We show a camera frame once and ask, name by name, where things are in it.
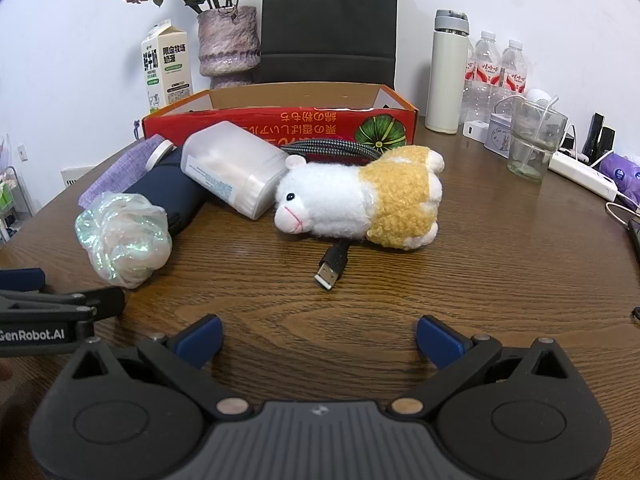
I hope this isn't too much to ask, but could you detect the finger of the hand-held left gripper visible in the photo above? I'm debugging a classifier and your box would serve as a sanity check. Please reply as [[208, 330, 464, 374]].
[[0, 268, 46, 292], [0, 287, 126, 322]]

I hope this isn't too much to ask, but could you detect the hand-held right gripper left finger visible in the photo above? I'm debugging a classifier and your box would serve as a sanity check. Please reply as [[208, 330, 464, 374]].
[[57, 314, 256, 423]]

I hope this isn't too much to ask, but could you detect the translucent plastic box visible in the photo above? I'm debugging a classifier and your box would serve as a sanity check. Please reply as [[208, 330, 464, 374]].
[[180, 121, 291, 221]]

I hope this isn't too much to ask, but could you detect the white power strip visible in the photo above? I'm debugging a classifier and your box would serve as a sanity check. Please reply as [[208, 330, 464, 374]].
[[548, 151, 620, 202]]

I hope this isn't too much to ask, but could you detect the red cardboard box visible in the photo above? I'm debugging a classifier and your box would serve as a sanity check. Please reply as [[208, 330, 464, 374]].
[[141, 82, 420, 154]]

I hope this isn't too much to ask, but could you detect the clear plastic water bottle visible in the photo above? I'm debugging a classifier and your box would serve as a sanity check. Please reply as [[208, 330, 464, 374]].
[[462, 30, 502, 123], [500, 39, 530, 98]]

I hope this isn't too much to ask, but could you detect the small white tin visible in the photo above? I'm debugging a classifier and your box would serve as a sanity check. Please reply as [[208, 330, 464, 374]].
[[484, 112, 516, 160]]

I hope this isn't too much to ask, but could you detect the purple ceramic vase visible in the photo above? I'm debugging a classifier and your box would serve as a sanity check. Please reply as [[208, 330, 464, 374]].
[[196, 5, 262, 91]]

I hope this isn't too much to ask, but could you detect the navy bottle with white cap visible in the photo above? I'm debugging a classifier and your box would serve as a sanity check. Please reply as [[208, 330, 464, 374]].
[[122, 141, 211, 236]]

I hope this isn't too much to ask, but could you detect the white thermos bottle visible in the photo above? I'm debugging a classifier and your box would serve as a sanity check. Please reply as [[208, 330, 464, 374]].
[[425, 9, 472, 135]]

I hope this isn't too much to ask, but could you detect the milk carton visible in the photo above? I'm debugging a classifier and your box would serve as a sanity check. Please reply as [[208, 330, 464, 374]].
[[141, 18, 194, 116]]

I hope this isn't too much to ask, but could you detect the black desk stand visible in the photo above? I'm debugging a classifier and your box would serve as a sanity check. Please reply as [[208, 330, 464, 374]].
[[582, 112, 617, 166]]

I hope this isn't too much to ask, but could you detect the white cable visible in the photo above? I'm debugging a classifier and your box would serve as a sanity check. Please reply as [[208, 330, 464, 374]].
[[605, 200, 640, 231]]

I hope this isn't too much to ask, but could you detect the white vent panel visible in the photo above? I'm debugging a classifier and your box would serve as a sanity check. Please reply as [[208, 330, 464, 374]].
[[61, 165, 96, 191]]

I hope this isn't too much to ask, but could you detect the cluttered rack shelf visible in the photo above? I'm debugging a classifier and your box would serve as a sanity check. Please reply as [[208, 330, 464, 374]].
[[0, 135, 31, 246]]

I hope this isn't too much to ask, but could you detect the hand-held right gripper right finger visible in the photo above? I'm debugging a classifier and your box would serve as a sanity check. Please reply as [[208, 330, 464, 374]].
[[387, 314, 571, 423]]

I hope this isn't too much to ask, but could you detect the wooden desk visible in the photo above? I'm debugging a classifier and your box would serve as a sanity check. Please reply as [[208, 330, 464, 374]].
[[0, 125, 640, 480]]

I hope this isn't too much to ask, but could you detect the white and yellow plush toy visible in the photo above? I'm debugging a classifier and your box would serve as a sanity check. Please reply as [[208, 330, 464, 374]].
[[272, 145, 446, 251]]

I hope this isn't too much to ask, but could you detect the iridescent crumpled wrapper ball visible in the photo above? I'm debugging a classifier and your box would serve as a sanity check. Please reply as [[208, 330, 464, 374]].
[[74, 192, 173, 290]]

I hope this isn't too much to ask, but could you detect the clear glass cup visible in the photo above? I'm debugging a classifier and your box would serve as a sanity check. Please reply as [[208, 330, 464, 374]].
[[506, 97, 569, 183]]

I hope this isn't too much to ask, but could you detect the white round gadget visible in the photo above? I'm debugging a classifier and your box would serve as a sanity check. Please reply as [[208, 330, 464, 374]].
[[525, 88, 558, 111]]

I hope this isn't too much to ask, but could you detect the purple packet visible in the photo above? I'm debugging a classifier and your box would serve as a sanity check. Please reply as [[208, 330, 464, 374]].
[[598, 152, 640, 196]]

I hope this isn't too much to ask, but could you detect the black braided usb cable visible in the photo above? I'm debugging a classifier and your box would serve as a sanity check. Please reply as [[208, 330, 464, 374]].
[[280, 139, 383, 292]]

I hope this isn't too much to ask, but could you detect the purple knitted cloth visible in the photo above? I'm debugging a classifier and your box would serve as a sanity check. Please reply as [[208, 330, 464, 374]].
[[77, 134, 166, 209]]

